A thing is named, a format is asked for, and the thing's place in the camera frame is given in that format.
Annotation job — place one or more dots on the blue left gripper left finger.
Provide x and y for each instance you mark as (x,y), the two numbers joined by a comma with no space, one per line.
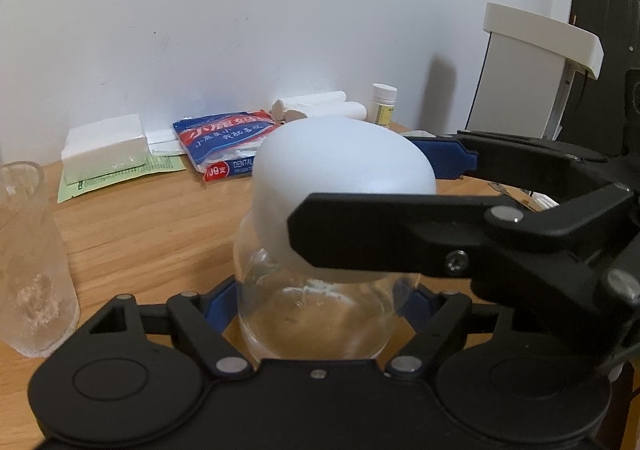
(220,305)

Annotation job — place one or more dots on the white cabinet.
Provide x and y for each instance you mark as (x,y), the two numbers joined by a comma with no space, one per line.
(528,71)

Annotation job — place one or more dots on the blue dental flosser bag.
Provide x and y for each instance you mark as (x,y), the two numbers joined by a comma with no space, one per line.
(223,146)

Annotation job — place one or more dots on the white pill bottle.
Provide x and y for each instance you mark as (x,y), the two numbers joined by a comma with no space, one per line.
(383,102)

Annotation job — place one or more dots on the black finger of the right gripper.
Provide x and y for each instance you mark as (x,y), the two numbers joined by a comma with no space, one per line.
(436,236)

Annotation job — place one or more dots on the green paper sheet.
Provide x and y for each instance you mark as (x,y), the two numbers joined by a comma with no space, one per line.
(153,165)

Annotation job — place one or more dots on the white folded paper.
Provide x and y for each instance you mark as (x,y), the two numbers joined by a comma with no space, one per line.
(163,142)

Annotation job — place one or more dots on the frosted clear plastic cup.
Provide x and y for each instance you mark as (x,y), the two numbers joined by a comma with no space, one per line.
(39,304)

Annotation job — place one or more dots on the white round jar lid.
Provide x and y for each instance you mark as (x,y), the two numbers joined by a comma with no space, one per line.
(329,155)

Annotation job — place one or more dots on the white tissue stack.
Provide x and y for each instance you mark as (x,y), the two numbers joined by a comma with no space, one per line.
(104,147)

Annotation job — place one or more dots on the clear glass jar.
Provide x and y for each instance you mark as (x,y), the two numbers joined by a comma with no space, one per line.
(284,315)

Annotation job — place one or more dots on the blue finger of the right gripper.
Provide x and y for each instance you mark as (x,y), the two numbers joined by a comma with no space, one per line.
(448,157)

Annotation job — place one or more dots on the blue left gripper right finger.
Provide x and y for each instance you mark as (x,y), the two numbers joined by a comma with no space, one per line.
(413,302)

